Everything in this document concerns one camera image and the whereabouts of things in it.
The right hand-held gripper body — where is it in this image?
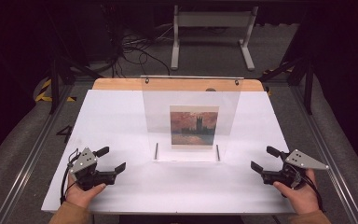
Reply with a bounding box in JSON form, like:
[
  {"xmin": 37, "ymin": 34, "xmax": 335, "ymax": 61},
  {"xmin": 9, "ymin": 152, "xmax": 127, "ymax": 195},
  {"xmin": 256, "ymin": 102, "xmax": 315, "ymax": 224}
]
[{"xmin": 260, "ymin": 148, "xmax": 330, "ymax": 190}]

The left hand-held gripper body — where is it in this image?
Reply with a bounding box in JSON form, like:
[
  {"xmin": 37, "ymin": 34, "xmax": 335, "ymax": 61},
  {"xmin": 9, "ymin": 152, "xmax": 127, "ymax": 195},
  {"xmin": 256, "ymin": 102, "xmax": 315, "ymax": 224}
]
[{"xmin": 69, "ymin": 147, "xmax": 118, "ymax": 191}]

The clear acrylic photo frame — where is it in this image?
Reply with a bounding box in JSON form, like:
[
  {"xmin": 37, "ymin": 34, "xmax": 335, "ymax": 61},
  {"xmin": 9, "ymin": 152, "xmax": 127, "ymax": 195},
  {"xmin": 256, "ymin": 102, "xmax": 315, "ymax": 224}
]
[{"xmin": 140, "ymin": 75, "xmax": 245, "ymax": 163}]

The art print card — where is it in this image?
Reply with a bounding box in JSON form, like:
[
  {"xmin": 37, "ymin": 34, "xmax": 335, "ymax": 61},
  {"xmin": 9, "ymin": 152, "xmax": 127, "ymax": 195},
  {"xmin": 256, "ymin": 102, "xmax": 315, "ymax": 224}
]
[{"xmin": 169, "ymin": 105, "xmax": 220, "ymax": 149}]

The person's left hand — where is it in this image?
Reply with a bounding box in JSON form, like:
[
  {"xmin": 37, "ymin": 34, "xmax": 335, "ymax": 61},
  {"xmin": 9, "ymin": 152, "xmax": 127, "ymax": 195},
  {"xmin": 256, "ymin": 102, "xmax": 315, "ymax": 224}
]
[{"xmin": 65, "ymin": 174, "xmax": 107, "ymax": 209}]

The person's right hand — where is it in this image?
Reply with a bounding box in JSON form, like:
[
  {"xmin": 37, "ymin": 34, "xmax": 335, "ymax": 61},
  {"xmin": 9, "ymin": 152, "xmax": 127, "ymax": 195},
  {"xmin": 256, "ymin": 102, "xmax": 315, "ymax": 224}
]
[{"xmin": 272, "ymin": 167, "xmax": 321, "ymax": 216}]

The white board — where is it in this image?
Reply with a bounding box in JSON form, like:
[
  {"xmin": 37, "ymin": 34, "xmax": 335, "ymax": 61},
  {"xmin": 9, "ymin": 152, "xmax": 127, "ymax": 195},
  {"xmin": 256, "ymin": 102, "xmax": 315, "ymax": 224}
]
[{"xmin": 40, "ymin": 89, "xmax": 296, "ymax": 216}]

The wooden table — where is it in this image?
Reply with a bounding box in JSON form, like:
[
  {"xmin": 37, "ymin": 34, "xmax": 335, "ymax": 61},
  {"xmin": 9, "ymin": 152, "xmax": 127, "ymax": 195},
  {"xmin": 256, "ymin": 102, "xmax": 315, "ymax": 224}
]
[{"xmin": 91, "ymin": 77, "xmax": 265, "ymax": 92}]

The black metal stand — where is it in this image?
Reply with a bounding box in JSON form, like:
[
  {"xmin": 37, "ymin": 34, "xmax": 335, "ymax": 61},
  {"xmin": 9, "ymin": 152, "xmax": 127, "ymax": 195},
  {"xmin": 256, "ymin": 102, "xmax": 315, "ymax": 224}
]
[
  {"xmin": 45, "ymin": 6, "xmax": 105, "ymax": 115},
  {"xmin": 259, "ymin": 55, "xmax": 316, "ymax": 116}
]

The yellow black hazard tape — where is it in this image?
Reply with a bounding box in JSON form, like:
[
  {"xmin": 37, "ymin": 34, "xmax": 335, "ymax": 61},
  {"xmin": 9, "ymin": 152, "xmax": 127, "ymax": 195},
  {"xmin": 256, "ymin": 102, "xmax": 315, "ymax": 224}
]
[
  {"xmin": 34, "ymin": 77, "xmax": 77, "ymax": 104},
  {"xmin": 262, "ymin": 65, "xmax": 295, "ymax": 97}
]

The left hand-held gripper black cable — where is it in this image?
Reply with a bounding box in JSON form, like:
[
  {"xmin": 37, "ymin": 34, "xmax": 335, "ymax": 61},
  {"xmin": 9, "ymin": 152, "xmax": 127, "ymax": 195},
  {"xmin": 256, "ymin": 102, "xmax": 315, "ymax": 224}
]
[{"xmin": 60, "ymin": 148, "xmax": 80, "ymax": 205}]

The hand-held gripper black cable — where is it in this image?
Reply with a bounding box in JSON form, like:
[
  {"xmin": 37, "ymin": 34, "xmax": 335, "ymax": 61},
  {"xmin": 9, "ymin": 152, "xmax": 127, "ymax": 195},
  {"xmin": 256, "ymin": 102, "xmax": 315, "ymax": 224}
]
[
  {"xmin": 60, "ymin": 148, "xmax": 80, "ymax": 205},
  {"xmin": 301, "ymin": 174, "xmax": 325, "ymax": 213}
]

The right hand-held gripper black cable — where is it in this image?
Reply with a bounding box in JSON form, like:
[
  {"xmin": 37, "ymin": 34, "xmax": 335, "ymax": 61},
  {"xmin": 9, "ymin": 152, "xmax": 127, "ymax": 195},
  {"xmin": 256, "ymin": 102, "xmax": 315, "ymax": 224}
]
[{"xmin": 301, "ymin": 174, "xmax": 325, "ymax": 213}]

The aluminium floor rail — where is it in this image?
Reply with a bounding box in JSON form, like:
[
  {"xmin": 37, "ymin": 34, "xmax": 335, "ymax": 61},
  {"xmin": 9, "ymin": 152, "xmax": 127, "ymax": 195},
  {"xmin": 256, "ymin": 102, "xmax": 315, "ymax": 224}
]
[
  {"xmin": 0, "ymin": 83, "xmax": 76, "ymax": 224},
  {"xmin": 288, "ymin": 85, "xmax": 358, "ymax": 224}
]

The tangle of black floor cables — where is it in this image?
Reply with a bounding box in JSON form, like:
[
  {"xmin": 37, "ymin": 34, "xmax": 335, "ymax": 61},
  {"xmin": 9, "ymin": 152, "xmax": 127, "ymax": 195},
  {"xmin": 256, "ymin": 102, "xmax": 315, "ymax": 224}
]
[{"xmin": 101, "ymin": 6, "xmax": 181, "ymax": 78}]

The white metal desk frame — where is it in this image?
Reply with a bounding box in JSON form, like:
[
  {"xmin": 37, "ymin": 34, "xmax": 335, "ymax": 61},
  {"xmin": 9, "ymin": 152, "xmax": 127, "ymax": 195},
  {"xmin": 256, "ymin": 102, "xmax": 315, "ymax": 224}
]
[{"xmin": 171, "ymin": 4, "xmax": 260, "ymax": 72}]

